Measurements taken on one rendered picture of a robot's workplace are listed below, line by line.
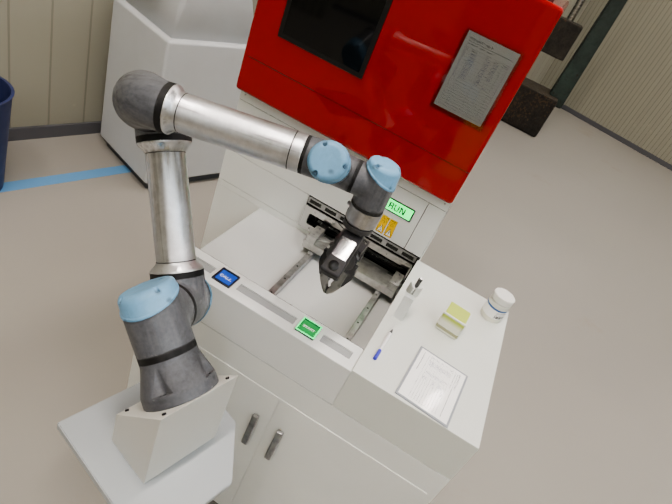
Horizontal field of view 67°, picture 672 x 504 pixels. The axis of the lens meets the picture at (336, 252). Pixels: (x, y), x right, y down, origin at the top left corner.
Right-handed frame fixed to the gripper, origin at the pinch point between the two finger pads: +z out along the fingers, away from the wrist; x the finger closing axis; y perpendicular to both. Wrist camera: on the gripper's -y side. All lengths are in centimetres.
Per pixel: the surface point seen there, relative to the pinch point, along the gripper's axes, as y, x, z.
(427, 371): 10.1, -32.0, 13.8
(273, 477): -4, -11, 70
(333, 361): -3.9, -9.9, 15.0
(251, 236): 40, 39, 29
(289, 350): -3.9, 1.4, 19.9
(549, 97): 687, -56, 53
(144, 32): 137, 171, 22
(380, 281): 48, -8, 23
